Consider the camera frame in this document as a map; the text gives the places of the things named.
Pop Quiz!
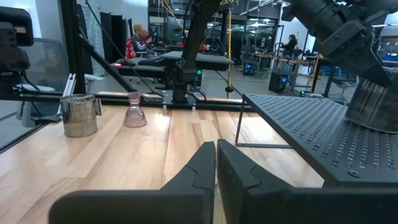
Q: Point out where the grey mesh office chair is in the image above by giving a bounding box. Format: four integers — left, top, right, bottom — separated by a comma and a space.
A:
14, 37, 71, 128

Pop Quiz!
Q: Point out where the dark striped candle tin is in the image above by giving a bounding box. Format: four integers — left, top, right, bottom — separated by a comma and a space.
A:
345, 67, 398, 134

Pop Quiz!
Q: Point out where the black aluminium table frame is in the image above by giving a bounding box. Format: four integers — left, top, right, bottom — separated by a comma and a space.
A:
0, 0, 254, 153

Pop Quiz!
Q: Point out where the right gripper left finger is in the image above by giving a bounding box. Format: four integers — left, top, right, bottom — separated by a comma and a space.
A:
48, 141, 217, 224

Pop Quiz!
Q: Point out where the black perforated metal shelf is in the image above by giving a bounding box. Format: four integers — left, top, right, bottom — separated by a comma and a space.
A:
234, 93, 398, 189

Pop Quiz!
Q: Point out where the black computer tower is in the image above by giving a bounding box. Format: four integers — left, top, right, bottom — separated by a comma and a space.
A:
269, 72, 290, 93

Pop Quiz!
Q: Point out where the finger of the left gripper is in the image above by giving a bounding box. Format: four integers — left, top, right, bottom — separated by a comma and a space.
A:
334, 46, 393, 88

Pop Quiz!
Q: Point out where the black desk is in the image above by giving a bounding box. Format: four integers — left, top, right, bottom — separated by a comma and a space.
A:
110, 50, 235, 80

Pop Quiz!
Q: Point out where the person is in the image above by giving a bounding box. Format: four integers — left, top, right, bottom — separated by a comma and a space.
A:
130, 24, 153, 54
281, 33, 299, 54

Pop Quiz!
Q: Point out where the white aluminium profile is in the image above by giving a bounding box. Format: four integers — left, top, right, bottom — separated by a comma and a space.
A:
57, 73, 77, 116

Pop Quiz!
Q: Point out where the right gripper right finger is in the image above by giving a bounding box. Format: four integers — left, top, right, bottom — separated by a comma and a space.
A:
216, 139, 398, 224

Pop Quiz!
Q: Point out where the floral label candle tin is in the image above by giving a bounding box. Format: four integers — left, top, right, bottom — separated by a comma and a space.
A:
59, 93, 103, 138

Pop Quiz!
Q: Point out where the red jacket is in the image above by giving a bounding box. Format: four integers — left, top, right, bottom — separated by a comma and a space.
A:
124, 37, 137, 60

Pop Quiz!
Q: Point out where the yellow hanging cable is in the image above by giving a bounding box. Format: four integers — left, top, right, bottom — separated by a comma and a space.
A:
224, 6, 234, 94

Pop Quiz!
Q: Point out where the wooden workbench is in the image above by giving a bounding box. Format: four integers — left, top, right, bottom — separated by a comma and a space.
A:
250, 52, 315, 78

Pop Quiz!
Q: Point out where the pink glass candlestick holder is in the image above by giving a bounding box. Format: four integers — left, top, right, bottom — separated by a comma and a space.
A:
123, 91, 148, 128

